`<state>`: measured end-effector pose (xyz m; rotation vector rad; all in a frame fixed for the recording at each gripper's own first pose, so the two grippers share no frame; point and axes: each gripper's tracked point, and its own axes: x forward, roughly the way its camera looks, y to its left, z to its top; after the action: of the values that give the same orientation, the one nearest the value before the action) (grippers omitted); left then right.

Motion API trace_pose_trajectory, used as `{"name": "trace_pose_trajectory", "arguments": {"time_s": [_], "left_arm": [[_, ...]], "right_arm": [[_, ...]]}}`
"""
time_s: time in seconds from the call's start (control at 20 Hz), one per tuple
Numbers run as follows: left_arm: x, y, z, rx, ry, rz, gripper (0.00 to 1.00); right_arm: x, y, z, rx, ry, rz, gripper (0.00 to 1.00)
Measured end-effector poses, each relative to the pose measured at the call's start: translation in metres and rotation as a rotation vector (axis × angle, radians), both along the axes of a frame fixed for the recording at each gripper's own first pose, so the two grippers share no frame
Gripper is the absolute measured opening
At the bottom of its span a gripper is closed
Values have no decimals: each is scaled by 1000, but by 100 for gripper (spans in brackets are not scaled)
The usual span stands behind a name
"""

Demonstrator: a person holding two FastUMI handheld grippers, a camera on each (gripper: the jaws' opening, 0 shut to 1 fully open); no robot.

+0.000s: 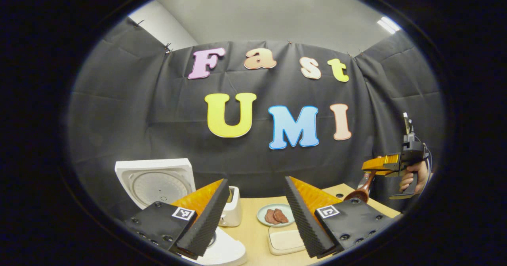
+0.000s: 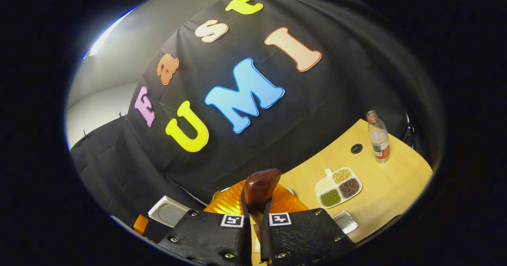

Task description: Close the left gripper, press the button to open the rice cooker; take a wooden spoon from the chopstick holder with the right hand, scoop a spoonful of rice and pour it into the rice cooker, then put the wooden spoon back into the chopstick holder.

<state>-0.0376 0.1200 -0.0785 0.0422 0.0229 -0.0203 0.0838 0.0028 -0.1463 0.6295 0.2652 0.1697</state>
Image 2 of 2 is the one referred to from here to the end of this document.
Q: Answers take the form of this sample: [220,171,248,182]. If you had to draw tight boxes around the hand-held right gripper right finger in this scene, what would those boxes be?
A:
[259,183,356,266]

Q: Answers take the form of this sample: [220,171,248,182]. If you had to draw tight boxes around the dark red beans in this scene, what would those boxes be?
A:
[339,178,360,199]

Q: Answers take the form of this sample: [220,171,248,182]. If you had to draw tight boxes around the black backdrop cloth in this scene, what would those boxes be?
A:
[69,0,445,228]

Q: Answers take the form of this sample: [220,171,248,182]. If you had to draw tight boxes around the yellow soybeans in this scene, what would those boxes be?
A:
[332,169,353,184]

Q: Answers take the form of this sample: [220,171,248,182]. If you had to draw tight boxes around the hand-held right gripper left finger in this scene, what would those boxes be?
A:
[156,180,253,266]

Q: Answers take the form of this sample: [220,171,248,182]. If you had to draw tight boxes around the white rice cooker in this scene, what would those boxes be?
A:
[147,195,192,228]

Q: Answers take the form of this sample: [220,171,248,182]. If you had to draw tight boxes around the brown wooden spoon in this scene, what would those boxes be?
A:
[243,168,282,265]

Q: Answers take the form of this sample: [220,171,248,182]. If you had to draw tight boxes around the white divided tray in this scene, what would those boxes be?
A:
[314,167,363,209]

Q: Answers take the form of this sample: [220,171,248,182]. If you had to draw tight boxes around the clear water bottle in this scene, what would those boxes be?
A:
[366,110,391,164]

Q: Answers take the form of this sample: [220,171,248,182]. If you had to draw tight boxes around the metal chopstick holder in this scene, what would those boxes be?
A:
[330,210,359,235]

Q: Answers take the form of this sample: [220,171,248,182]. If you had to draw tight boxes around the green mung beans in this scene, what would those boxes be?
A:
[320,189,341,207]

